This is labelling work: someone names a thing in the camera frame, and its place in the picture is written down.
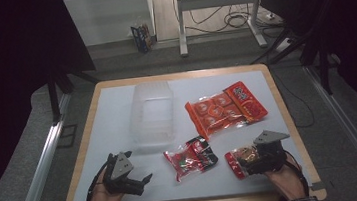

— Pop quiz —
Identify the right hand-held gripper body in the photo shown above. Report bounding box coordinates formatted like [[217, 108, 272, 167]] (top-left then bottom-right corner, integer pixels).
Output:
[[248, 127, 294, 176]]

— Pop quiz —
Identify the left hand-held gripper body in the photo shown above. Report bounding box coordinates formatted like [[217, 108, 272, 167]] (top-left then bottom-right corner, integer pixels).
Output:
[[100, 149, 145, 201]]

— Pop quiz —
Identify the red clear snack packet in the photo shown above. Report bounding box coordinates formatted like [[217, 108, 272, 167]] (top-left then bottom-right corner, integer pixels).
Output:
[[223, 143, 266, 183]]

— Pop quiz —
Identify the clear plastic container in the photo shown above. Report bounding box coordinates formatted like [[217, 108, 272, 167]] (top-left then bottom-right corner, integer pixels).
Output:
[[124, 79, 180, 153]]

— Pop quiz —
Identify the red and black snack packet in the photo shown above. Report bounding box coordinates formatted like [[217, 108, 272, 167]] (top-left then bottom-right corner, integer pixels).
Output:
[[160, 133, 222, 184]]

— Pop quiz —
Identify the large orange snack packet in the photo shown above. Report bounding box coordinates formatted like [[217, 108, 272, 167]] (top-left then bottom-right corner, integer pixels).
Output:
[[182, 77, 272, 144]]

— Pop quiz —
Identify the person's right hand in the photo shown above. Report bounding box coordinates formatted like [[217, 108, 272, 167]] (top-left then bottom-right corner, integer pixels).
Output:
[[262, 152, 308, 201]]

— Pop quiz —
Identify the white table mat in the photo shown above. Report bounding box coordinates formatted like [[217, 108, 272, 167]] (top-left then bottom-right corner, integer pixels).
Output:
[[59, 66, 314, 201]]

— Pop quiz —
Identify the dark tape strip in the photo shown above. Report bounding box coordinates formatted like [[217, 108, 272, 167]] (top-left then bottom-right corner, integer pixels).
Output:
[[310, 180, 327, 192]]

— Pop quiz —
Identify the dark floor plate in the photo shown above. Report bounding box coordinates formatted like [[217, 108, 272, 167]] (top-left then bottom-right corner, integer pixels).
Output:
[[56, 123, 80, 149]]

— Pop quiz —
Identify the black stand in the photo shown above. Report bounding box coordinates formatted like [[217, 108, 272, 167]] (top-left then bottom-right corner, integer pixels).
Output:
[[46, 67, 102, 125], [248, 23, 335, 103]]

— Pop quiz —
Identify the blue paper bag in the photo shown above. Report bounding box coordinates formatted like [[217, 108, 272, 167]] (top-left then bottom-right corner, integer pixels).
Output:
[[129, 22, 155, 55]]

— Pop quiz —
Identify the right hand-held gripper black cable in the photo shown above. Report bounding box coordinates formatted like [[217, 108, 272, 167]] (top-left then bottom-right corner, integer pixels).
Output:
[[284, 151, 311, 200]]

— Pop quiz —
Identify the hand-held gripper black cable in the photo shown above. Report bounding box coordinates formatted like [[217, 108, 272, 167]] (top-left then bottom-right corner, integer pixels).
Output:
[[284, 151, 311, 200], [82, 162, 113, 201]]

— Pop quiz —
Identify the left hand-held gripper black cable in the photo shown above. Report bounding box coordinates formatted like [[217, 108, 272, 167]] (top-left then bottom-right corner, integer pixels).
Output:
[[82, 162, 113, 201]]

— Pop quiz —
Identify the thin black floor cable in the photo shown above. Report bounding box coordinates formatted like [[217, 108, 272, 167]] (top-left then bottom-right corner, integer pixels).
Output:
[[272, 66, 316, 131]]

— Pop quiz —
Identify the aluminium rail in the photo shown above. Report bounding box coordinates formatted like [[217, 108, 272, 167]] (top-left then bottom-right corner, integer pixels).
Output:
[[303, 61, 357, 201], [0, 91, 82, 201]]

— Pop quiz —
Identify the black cable coil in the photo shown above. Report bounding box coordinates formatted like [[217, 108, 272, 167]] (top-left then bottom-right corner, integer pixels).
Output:
[[185, 1, 260, 37]]

